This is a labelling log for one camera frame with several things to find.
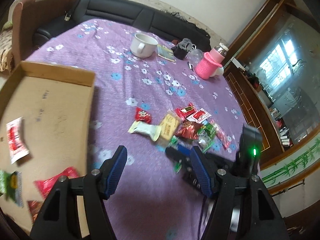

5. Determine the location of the red white small packet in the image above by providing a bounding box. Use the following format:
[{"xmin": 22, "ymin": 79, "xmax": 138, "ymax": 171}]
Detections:
[{"xmin": 6, "ymin": 117, "xmax": 29, "ymax": 164}]

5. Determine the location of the white ceramic mug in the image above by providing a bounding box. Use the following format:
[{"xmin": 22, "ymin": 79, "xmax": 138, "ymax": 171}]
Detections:
[{"xmin": 130, "ymin": 33, "xmax": 158, "ymax": 58}]

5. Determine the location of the small black cup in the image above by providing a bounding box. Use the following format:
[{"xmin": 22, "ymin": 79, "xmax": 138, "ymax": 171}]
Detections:
[{"xmin": 171, "ymin": 43, "xmax": 190, "ymax": 60}]

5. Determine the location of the green snack bag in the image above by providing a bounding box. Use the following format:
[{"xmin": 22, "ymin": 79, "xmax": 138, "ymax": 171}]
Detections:
[{"xmin": 197, "ymin": 122, "xmax": 216, "ymax": 153}]

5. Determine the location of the red round-logo packet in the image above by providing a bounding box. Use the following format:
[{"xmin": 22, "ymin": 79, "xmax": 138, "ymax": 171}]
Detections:
[{"xmin": 33, "ymin": 167, "xmax": 79, "ymax": 199}]

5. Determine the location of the wooden cabinet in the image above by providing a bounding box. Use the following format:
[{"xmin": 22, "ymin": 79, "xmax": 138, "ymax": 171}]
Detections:
[{"xmin": 223, "ymin": 0, "xmax": 319, "ymax": 170}]

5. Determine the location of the yellow biscuit pack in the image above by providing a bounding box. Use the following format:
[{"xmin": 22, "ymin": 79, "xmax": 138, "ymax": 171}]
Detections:
[{"xmin": 160, "ymin": 112, "xmax": 181, "ymax": 141}]

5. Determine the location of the white plastic jar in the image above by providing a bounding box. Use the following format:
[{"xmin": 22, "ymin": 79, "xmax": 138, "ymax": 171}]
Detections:
[{"xmin": 211, "ymin": 67, "xmax": 224, "ymax": 77}]

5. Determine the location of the red white snack packet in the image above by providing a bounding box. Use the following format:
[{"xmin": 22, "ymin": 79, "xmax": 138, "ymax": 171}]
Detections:
[{"xmin": 187, "ymin": 108, "xmax": 212, "ymax": 124}]

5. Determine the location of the white green small packet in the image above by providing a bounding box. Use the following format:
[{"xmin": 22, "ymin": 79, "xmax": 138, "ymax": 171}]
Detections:
[{"xmin": 128, "ymin": 121, "xmax": 162, "ymax": 142}]

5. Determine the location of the cardboard box tray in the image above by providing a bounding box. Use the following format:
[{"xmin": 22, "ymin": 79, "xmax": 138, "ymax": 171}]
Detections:
[{"xmin": 1, "ymin": 61, "xmax": 95, "ymax": 232}]

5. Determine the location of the purple floral tablecloth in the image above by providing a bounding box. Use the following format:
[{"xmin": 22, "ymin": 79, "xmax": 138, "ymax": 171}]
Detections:
[{"xmin": 28, "ymin": 19, "xmax": 245, "ymax": 239}]

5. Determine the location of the black sofa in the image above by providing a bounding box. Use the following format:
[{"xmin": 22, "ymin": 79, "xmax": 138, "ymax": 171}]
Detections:
[{"xmin": 33, "ymin": 0, "xmax": 211, "ymax": 52}]

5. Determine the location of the pink cartoon candy packet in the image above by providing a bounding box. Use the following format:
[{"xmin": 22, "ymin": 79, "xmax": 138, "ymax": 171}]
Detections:
[{"xmin": 210, "ymin": 120, "xmax": 232, "ymax": 149}]

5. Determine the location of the small green booklet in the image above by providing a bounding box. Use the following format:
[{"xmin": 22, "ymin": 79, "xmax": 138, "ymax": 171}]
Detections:
[{"xmin": 157, "ymin": 44, "xmax": 176, "ymax": 62}]

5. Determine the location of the small red candy packet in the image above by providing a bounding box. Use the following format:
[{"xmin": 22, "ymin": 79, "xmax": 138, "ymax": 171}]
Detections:
[{"xmin": 135, "ymin": 107, "xmax": 152, "ymax": 124}]

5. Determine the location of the brown armchair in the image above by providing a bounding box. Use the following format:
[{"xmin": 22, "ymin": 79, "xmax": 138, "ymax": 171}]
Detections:
[{"xmin": 11, "ymin": 0, "xmax": 76, "ymax": 66}]

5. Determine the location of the green clear candy bag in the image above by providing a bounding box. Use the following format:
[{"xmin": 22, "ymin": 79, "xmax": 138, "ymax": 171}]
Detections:
[{"xmin": 168, "ymin": 136, "xmax": 182, "ymax": 174}]

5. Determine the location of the pink knit-sleeved bottle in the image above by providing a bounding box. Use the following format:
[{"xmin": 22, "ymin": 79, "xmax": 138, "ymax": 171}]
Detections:
[{"xmin": 195, "ymin": 42, "xmax": 228, "ymax": 80}]

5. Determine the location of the clear glass jar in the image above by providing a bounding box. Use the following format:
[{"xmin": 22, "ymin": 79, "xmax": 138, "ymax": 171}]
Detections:
[{"xmin": 187, "ymin": 49, "xmax": 204, "ymax": 66}]

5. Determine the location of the long red snack bar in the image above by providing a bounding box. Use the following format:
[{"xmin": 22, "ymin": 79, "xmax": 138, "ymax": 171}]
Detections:
[{"xmin": 175, "ymin": 102, "xmax": 197, "ymax": 121}]

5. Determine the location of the green packet at edge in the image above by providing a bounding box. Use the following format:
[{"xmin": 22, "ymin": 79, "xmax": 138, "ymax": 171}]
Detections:
[{"xmin": 1, "ymin": 170, "xmax": 24, "ymax": 207}]

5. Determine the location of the dark red foil bag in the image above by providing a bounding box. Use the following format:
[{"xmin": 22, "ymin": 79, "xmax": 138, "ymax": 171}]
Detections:
[
  {"xmin": 175, "ymin": 121, "xmax": 203, "ymax": 140},
  {"xmin": 27, "ymin": 200, "xmax": 43, "ymax": 223}
]

